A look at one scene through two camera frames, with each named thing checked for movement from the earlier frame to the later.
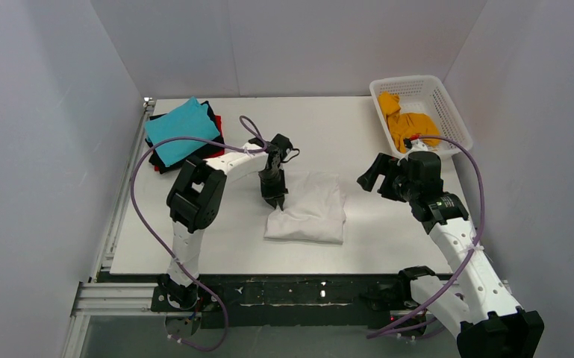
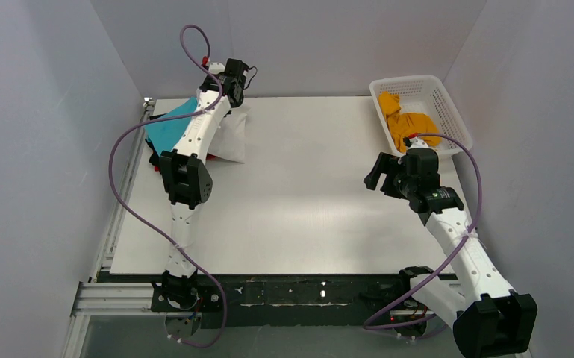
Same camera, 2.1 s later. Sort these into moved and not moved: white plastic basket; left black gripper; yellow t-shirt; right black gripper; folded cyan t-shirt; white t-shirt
Moved: white t-shirt; left black gripper
Not moved: white plastic basket; right black gripper; folded cyan t-shirt; yellow t-shirt
